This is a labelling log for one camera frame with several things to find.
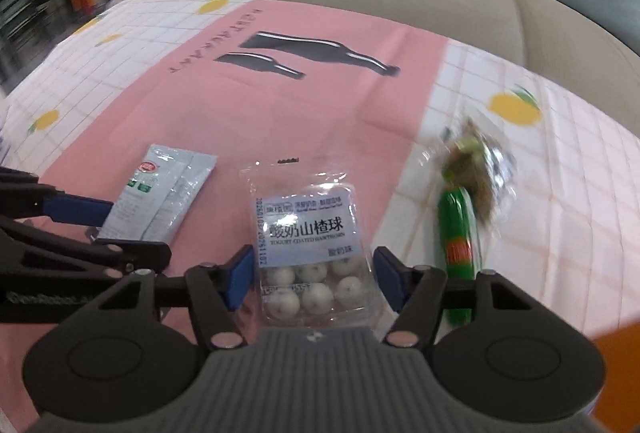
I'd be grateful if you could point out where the white ball snack packet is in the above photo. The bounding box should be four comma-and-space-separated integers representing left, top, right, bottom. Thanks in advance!
240, 160, 386, 329

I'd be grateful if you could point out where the dark blurred furniture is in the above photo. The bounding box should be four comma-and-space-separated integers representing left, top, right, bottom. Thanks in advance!
0, 0, 76, 84

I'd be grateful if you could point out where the grey blue sachet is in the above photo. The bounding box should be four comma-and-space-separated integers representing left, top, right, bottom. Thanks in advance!
150, 153, 218, 244
97, 144, 193, 241

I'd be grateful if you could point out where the white box with orange rim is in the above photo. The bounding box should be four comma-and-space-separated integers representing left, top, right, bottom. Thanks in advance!
587, 325, 640, 419

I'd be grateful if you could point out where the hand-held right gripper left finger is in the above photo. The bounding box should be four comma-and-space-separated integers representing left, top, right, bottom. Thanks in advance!
100, 244, 254, 349

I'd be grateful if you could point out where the green sausage stick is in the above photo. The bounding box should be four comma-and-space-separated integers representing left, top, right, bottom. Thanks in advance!
437, 188, 483, 326

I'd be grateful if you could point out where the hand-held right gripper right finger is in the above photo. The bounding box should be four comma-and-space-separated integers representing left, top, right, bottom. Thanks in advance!
372, 246, 523, 347

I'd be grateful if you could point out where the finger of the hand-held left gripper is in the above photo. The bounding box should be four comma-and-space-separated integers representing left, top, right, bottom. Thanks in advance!
0, 167, 114, 226
0, 213, 173, 285

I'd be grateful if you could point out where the pink and white lemon tablecloth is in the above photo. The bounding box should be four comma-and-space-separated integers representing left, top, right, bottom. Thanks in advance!
0, 0, 640, 433

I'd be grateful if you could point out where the clear bag of mixed snack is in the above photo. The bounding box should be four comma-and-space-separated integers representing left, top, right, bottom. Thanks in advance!
420, 115, 518, 234

